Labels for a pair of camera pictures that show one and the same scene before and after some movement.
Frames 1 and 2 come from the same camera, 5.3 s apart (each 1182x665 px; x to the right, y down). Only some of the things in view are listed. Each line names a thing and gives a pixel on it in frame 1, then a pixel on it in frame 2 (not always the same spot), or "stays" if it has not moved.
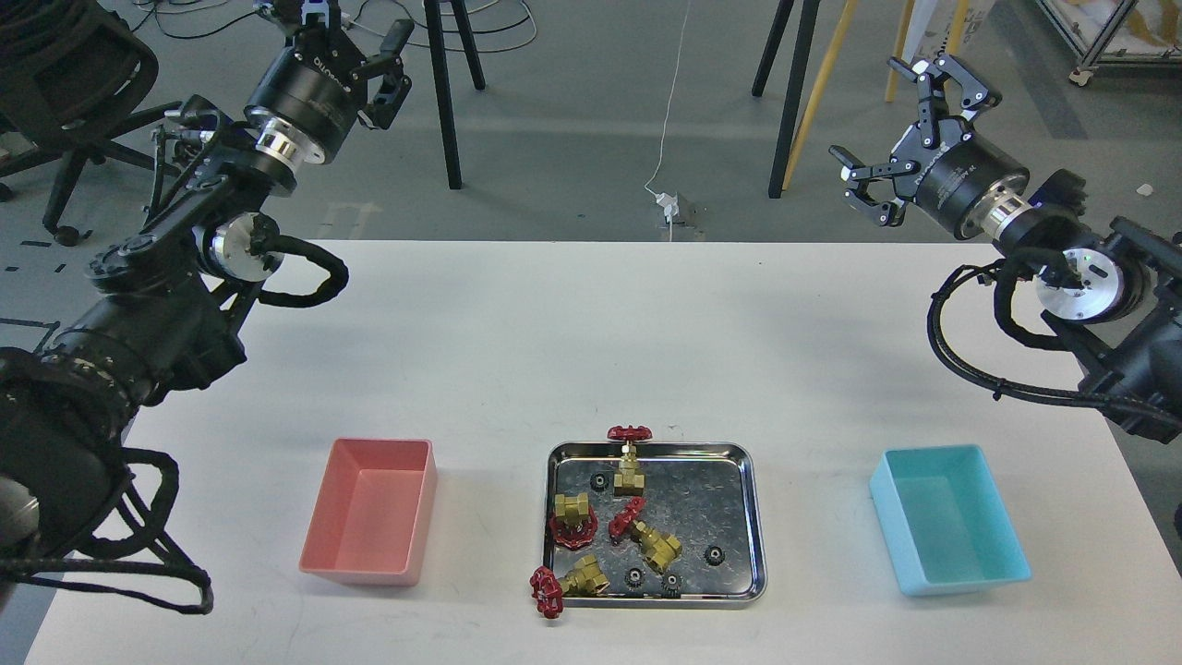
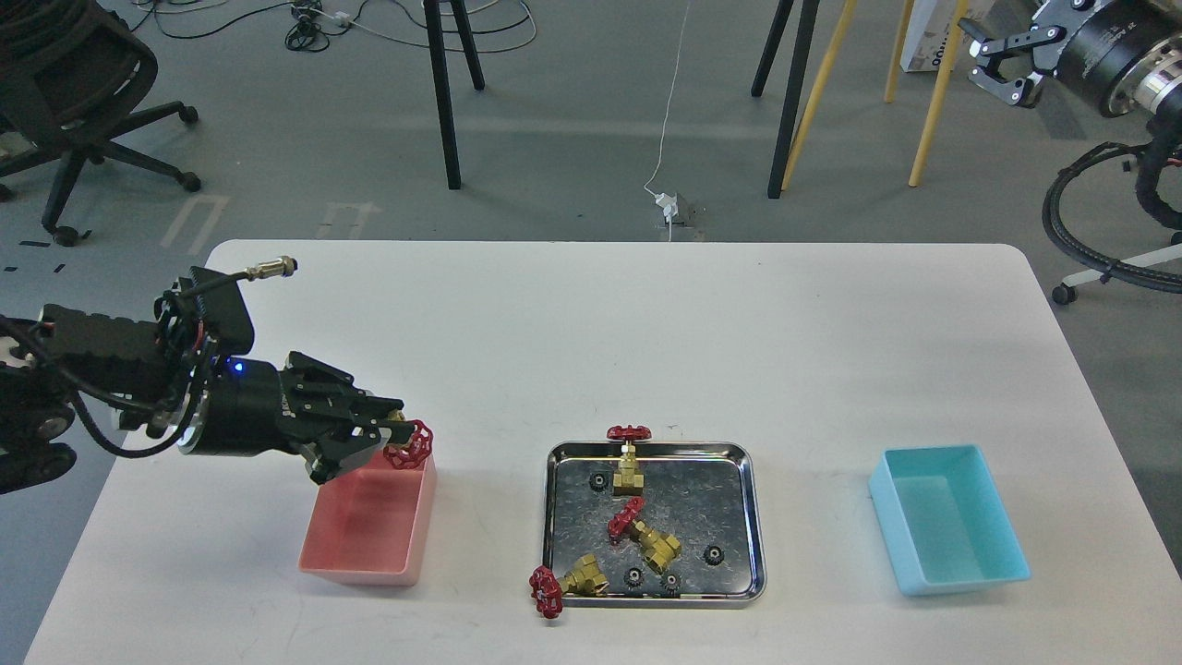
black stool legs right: x=809 y=22 stays
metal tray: x=679 y=525 stays
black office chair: x=71 y=72 stays
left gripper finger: x=315 y=16 → x=370 y=414
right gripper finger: x=888 y=213 → x=1022 y=91
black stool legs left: x=440 y=66 stays
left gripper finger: x=395 y=86 → x=325 y=459
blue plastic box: x=945 y=520 stays
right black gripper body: x=950 y=174 → x=1102 y=37
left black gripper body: x=307 y=99 → x=244 y=407
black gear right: x=714 y=555 stays
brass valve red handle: x=657 y=549 stays
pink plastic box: x=372 y=513 stays
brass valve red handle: x=574 y=522 → x=410 y=454
